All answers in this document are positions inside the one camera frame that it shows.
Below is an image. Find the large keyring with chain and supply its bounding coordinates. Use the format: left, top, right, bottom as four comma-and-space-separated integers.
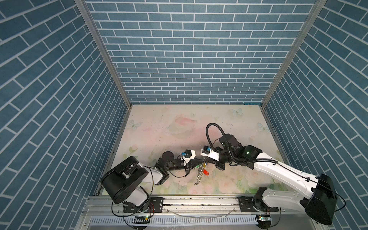
194, 163, 205, 186

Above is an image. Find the bunch of coloured key tags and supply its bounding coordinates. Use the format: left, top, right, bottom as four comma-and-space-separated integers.
194, 163, 209, 176

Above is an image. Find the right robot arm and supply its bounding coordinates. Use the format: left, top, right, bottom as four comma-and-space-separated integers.
202, 123, 342, 226

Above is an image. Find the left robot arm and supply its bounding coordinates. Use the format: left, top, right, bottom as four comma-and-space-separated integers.
101, 149, 204, 207

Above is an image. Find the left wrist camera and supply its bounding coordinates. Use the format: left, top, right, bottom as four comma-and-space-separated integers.
180, 149, 196, 166

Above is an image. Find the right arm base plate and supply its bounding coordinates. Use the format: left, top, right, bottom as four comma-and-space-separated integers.
237, 196, 279, 212

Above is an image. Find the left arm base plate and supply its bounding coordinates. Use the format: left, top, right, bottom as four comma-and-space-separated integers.
123, 197, 164, 213

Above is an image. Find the white cable duct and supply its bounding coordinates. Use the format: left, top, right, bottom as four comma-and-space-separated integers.
89, 215, 258, 227

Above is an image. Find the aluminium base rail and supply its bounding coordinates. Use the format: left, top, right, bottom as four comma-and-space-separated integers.
82, 194, 302, 216

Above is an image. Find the right corner aluminium post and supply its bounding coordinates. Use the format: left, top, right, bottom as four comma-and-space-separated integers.
260, 0, 327, 110

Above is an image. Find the corner aluminium post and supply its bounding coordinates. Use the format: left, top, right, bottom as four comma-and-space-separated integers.
75, 0, 132, 109
260, 0, 327, 110

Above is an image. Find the left corner aluminium post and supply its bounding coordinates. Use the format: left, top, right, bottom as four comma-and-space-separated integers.
75, 0, 132, 109

